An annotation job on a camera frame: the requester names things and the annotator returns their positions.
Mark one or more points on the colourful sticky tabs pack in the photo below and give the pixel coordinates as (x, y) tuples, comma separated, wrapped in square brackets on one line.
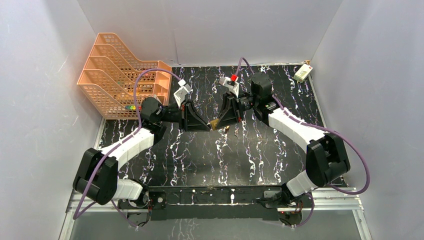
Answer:
[(130, 108)]

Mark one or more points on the white green small box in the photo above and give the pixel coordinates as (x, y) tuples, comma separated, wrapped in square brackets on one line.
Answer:
[(303, 72)]

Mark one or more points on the small brass padlock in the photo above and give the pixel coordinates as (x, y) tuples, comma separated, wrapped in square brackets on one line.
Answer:
[(213, 124)]

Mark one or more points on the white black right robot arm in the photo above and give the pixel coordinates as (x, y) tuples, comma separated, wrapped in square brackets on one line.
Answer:
[(326, 156)]

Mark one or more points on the orange plastic file rack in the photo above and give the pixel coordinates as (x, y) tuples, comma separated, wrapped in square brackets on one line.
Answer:
[(113, 77)]

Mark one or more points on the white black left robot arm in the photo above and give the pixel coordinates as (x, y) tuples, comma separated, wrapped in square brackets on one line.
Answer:
[(97, 174)]

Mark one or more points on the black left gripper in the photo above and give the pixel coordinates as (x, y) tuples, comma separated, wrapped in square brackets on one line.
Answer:
[(182, 115)]

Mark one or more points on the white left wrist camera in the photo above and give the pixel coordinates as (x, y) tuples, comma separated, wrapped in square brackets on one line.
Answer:
[(183, 90)]

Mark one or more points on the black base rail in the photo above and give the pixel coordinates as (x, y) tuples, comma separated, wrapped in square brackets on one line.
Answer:
[(215, 198)]

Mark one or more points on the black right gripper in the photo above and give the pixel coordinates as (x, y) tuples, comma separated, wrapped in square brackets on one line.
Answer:
[(230, 111)]

